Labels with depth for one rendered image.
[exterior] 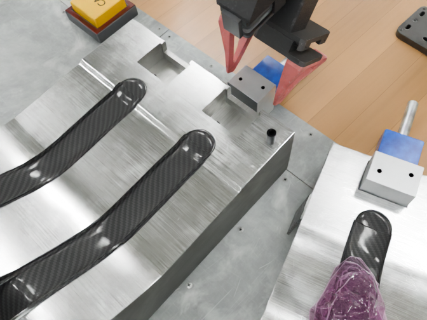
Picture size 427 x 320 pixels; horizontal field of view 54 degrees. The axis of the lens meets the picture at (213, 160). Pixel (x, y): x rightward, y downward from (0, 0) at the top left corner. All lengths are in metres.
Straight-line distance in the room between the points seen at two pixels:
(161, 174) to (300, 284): 0.18
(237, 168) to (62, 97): 0.23
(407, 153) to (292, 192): 0.14
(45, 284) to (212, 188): 0.18
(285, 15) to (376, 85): 0.21
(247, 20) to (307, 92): 0.22
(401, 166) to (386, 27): 0.29
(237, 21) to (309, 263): 0.24
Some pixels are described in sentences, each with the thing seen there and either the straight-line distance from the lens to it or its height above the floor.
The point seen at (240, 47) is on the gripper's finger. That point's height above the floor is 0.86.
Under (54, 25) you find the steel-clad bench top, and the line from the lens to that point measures 0.74.
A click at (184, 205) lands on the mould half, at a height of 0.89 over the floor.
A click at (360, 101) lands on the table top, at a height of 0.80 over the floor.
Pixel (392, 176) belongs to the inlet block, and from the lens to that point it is 0.46.
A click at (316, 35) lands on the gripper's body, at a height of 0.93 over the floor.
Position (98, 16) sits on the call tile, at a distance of 0.67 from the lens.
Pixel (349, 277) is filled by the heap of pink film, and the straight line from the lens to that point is 0.41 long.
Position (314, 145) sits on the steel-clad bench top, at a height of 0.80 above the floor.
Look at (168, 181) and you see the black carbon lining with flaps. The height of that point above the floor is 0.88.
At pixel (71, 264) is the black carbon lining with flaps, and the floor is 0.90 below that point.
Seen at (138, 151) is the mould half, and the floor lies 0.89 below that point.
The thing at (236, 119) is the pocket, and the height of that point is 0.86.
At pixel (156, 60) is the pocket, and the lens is 0.55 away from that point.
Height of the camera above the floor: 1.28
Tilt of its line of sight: 63 degrees down
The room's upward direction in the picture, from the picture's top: 8 degrees counter-clockwise
